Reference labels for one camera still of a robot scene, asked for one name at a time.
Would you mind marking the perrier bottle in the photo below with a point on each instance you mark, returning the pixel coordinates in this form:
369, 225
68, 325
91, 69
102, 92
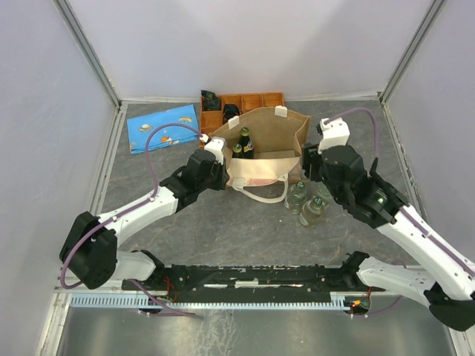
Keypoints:
246, 143
237, 151

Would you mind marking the dark rolled cloth left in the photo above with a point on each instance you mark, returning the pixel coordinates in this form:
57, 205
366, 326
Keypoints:
210, 101

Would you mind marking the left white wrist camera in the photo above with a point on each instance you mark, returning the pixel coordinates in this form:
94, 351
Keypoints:
215, 145

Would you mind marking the Chang soda bottle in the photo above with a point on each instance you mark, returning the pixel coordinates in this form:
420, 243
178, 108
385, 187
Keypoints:
296, 196
312, 211
322, 192

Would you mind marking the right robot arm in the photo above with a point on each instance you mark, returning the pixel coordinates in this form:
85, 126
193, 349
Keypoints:
445, 286

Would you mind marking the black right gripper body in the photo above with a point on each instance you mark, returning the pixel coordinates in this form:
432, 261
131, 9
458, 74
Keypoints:
310, 156

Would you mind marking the dark rolled cloth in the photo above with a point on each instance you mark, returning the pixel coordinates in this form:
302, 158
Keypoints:
210, 101
230, 111

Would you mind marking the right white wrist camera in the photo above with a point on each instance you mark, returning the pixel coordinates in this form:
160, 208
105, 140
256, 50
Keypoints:
335, 132

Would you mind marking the Perrier bottle rear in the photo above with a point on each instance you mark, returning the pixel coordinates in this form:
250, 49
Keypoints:
246, 143

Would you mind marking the dark rolled cloth middle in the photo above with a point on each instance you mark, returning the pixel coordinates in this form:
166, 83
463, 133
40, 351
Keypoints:
230, 111

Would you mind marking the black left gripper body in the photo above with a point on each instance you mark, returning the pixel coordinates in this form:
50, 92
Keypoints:
216, 179

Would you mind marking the Perrier bottle front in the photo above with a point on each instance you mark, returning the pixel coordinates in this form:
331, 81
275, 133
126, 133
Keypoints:
237, 151

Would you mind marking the wooden compartment tray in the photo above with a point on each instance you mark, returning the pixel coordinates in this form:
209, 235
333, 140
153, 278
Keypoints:
212, 120

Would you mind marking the burlap canvas tote bag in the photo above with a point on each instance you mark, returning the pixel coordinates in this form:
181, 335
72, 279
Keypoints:
277, 136

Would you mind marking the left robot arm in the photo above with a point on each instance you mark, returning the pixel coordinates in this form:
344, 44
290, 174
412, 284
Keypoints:
91, 251

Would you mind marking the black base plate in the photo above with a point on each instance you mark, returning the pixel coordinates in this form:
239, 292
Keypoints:
253, 284

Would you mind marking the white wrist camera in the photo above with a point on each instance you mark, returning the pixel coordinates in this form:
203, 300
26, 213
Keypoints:
215, 145
335, 132

